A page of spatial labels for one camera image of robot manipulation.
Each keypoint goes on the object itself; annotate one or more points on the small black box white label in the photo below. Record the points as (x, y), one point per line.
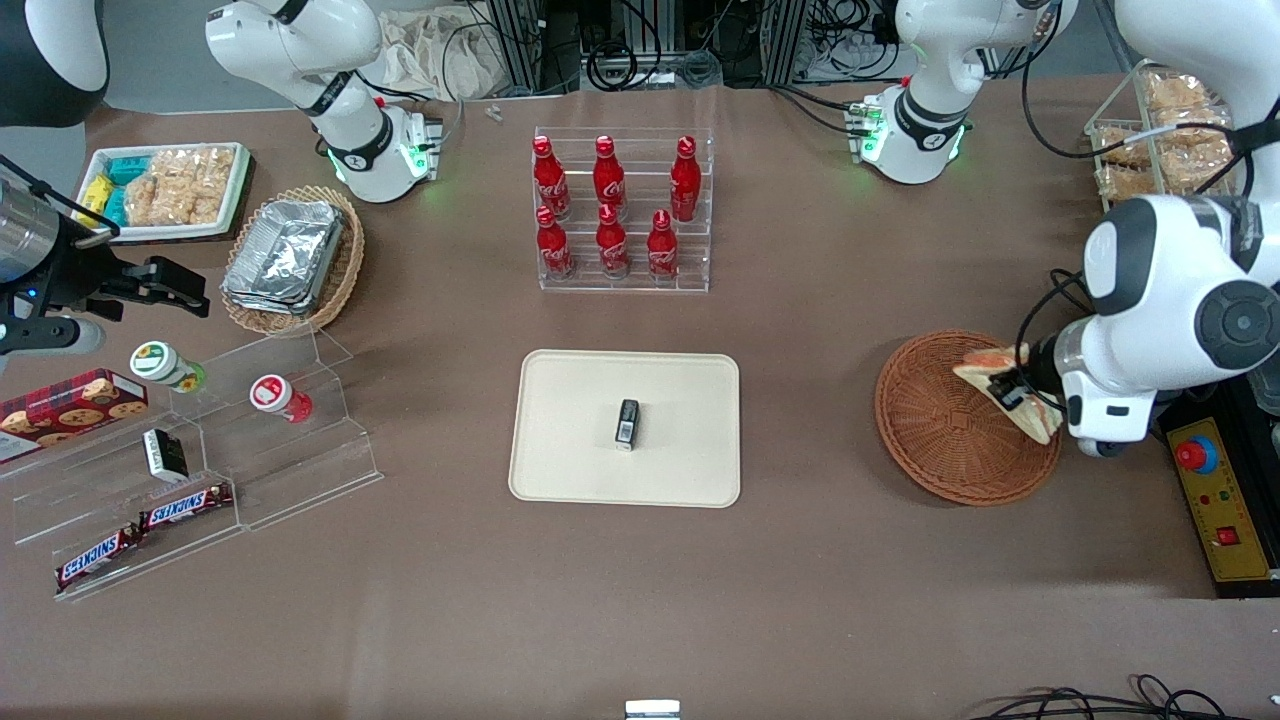
(627, 424)

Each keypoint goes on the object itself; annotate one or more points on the aluminium frame profile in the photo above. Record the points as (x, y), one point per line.
(520, 45)
(790, 40)

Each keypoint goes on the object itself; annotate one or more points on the bagged fried snack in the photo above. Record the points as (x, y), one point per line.
(1128, 185)
(1190, 168)
(1175, 92)
(1122, 150)
(1195, 125)

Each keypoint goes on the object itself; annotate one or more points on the triangular sandwich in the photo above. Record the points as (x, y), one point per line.
(975, 368)

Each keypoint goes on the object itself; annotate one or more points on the stacked aluminium foil trays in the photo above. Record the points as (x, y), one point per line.
(285, 255)

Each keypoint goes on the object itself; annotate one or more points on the clear bag rice crackers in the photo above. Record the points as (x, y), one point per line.
(180, 185)

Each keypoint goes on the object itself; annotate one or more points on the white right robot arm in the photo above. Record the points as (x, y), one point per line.
(350, 150)

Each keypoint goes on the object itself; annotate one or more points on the white and black device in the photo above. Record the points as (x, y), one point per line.
(652, 710)

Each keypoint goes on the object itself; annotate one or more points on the clear acrylic bottle rack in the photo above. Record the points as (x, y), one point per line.
(640, 285)

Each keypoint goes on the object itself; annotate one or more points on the brown wicker basket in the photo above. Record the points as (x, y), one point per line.
(930, 440)

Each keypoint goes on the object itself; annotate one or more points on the yellow emergency stop box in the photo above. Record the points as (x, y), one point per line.
(1220, 500)

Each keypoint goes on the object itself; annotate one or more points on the Snickers chocolate bar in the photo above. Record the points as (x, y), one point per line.
(98, 557)
(185, 507)

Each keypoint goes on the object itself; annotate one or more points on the red tartan cookie box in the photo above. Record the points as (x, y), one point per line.
(70, 410)

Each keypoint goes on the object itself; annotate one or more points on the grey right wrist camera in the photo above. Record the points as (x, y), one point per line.
(45, 337)

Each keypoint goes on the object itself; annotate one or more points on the teal snack packet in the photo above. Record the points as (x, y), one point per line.
(127, 170)

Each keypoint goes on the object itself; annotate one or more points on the light wicker basket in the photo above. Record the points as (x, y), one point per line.
(345, 270)

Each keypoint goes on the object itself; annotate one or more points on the yellow snack packet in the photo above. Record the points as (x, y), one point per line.
(94, 195)

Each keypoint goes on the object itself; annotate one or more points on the white rectangular snack tray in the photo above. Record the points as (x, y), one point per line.
(240, 190)

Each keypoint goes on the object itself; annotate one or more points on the clear acrylic step shelf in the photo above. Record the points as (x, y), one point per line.
(300, 470)

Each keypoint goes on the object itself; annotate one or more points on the small black and white box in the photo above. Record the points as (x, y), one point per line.
(165, 455)

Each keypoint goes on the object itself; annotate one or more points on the beige cloth bag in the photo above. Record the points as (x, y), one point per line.
(430, 50)

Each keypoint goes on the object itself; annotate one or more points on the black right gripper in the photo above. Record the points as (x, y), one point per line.
(78, 277)

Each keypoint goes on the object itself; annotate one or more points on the green-lidded drink cup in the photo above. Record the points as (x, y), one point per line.
(165, 365)

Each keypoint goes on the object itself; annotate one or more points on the red-lidded drink cup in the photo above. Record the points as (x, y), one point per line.
(278, 397)

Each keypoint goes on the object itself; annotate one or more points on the beige plastic tray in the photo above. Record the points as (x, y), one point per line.
(570, 440)

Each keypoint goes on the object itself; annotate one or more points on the red cola bottle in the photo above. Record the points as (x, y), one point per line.
(553, 245)
(612, 243)
(685, 180)
(608, 178)
(549, 180)
(661, 247)

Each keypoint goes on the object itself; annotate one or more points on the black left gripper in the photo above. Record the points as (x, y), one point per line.
(1040, 364)

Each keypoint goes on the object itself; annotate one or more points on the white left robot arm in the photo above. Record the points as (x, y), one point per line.
(1150, 260)

